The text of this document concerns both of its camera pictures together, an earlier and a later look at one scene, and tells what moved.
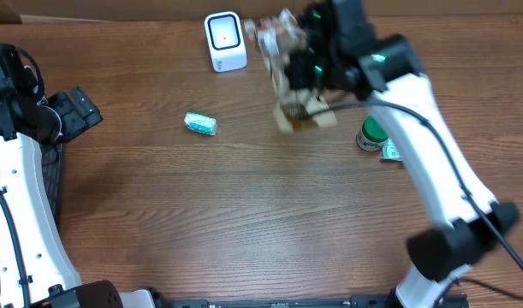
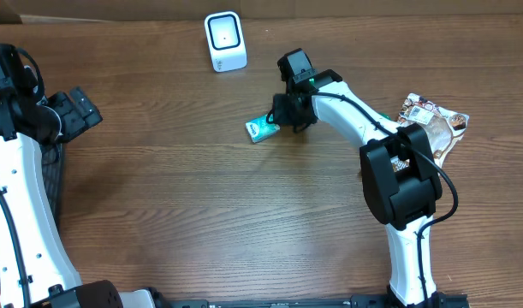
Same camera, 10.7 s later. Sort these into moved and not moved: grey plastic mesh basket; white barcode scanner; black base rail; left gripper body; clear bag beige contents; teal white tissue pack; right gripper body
Moved: teal white tissue pack; clear bag beige contents; right gripper body
Not moved: grey plastic mesh basket; left gripper body; white barcode scanner; black base rail
